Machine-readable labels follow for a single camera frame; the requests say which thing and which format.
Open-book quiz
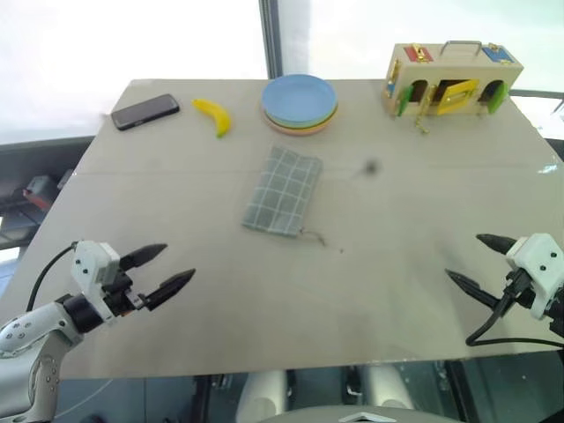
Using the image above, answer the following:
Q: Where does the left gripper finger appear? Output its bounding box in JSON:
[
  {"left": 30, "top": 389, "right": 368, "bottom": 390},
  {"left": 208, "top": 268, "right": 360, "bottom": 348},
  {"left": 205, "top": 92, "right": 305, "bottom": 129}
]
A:
[
  {"left": 119, "top": 242, "right": 169, "bottom": 271},
  {"left": 144, "top": 268, "right": 197, "bottom": 312}
]

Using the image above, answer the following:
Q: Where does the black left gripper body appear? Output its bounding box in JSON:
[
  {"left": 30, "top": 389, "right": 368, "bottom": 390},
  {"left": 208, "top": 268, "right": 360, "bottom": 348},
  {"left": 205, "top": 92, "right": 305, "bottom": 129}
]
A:
[{"left": 102, "top": 268, "right": 149, "bottom": 318}]

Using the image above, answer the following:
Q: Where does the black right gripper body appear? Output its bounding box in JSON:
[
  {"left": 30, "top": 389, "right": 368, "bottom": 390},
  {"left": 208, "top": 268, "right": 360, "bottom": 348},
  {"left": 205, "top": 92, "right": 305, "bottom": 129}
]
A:
[{"left": 494, "top": 267, "right": 537, "bottom": 312}]

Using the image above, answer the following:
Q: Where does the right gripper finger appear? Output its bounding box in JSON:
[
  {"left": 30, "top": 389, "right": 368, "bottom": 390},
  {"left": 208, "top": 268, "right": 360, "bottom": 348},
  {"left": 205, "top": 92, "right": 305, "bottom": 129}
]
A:
[
  {"left": 444, "top": 268, "right": 502, "bottom": 312},
  {"left": 475, "top": 233, "right": 517, "bottom": 256}
]

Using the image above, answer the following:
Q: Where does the grey checked cloth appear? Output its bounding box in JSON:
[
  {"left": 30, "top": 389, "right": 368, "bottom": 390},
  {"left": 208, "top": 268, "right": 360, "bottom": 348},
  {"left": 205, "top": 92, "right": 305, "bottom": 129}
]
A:
[{"left": 240, "top": 145, "right": 324, "bottom": 238}]

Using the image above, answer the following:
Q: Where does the red and black device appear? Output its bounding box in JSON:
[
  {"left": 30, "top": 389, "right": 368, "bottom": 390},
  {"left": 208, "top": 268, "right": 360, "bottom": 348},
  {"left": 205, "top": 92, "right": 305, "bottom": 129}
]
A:
[{"left": 20, "top": 174, "right": 63, "bottom": 211}]

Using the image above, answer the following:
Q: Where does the silver rounded robot leg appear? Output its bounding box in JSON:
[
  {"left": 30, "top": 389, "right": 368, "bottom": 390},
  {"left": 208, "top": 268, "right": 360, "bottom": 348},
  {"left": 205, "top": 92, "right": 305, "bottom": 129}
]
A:
[
  {"left": 360, "top": 364, "right": 416, "bottom": 415},
  {"left": 234, "top": 369, "right": 288, "bottom": 423}
]

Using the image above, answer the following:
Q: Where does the black smartphone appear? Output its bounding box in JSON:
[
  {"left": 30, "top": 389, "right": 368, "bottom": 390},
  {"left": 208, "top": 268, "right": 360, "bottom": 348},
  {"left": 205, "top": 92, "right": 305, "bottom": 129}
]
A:
[{"left": 110, "top": 93, "right": 182, "bottom": 132}]

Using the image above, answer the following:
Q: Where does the green lock box door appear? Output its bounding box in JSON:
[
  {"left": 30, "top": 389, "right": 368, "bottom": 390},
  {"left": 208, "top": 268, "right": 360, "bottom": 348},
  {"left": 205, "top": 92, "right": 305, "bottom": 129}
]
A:
[
  {"left": 487, "top": 82, "right": 508, "bottom": 115},
  {"left": 397, "top": 85, "right": 416, "bottom": 118}
]

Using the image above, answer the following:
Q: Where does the yellow lock box door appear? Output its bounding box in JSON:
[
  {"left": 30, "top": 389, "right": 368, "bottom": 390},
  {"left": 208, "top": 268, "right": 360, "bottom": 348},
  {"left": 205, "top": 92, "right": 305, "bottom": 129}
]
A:
[{"left": 436, "top": 78, "right": 480, "bottom": 117}]

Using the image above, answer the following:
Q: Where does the yellow toy banana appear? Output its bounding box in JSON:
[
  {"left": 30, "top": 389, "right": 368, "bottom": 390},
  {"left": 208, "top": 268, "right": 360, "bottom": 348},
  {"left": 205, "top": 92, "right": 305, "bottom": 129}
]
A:
[{"left": 190, "top": 98, "right": 234, "bottom": 140}]

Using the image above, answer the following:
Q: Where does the grey robot torso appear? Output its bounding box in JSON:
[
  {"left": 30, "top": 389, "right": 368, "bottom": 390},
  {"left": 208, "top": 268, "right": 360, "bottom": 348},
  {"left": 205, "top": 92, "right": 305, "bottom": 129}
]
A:
[{"left": 271, "top": 404, "right": 447, "bottom": 423}]

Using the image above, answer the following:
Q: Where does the wooden lock box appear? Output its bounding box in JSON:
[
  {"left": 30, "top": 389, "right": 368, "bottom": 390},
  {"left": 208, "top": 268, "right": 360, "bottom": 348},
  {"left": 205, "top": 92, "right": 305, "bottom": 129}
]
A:
[{"left": 381, "top": 40, "right": 525, "bottom": 134}]

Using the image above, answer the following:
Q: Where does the yellow plate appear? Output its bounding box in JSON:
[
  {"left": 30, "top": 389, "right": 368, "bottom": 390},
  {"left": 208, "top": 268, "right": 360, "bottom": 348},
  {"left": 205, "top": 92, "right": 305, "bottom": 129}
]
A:
[{"left": 263, "top": 109, "right": 338, "bottom": 131}]

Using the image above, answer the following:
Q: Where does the green plate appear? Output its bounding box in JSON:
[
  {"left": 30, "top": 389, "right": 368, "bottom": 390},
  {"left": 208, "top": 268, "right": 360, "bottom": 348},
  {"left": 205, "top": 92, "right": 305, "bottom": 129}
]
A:
[{"left": 263, "top": 101, "right": 340, "bottom": 127}]

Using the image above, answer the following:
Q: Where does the blue plate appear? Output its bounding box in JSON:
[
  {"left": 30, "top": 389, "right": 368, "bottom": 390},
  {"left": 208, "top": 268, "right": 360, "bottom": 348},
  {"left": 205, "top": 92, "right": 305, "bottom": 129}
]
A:
[{"left": 260, "top": 73, "right": 339, "bottom": 122}]

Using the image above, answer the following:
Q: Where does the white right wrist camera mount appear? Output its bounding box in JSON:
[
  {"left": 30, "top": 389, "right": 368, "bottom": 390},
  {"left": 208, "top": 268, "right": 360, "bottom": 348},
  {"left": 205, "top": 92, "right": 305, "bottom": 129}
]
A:
[{"left": 505, "top": 232, "right": 564, "bottom": 321}]

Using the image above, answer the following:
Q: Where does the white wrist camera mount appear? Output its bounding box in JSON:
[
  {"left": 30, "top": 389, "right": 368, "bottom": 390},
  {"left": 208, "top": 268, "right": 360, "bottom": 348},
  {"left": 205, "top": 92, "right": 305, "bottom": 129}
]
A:
[
  {"left": 71, "top": 240, "right": 122, "bottom": 325},
  {"left": 505, "top": 232, "right": 564, "bottom": 321}
]

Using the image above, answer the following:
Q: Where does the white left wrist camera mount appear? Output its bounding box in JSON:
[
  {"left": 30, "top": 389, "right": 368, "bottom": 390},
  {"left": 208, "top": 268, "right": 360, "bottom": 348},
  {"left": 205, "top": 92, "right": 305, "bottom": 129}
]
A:
[{"left": 71, "top": 240, "right": 122, "bottom": 325}]

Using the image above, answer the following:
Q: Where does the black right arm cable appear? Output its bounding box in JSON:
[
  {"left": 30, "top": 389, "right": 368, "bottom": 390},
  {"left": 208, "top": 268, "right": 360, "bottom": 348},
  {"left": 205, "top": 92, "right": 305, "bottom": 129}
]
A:
[{"left": 464, "top": 281, "right": 564, "bottom": 350}]

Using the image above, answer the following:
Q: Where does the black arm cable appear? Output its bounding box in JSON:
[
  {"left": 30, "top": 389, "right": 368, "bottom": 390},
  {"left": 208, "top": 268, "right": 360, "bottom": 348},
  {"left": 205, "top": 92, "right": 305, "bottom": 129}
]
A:
[
  {"left": 26, "top": 241, "right": 85, "bottom": 312},
  {"left": 464, "top": 281, "right": 564, "bottom": 350}
]

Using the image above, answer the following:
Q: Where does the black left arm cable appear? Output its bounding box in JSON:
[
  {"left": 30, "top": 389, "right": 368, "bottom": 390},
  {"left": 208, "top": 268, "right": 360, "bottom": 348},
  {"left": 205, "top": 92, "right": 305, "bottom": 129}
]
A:
[{"left": 26, "top": 241, "right": 85, "bottom": 312}]

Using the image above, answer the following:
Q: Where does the metal lock box handle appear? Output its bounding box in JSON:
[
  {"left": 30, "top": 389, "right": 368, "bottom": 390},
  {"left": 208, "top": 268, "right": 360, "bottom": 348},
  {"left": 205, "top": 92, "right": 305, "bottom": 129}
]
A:
[{"left": 439, "top": 40, "right": 483, "bottom": 58}]

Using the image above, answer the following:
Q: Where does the grey window frame post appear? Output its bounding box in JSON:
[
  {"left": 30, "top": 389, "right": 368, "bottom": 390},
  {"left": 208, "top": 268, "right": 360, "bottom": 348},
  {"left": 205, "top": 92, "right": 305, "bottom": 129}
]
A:
[{"left": 256, "top": 0, "right": 288, "bottom": 81}]

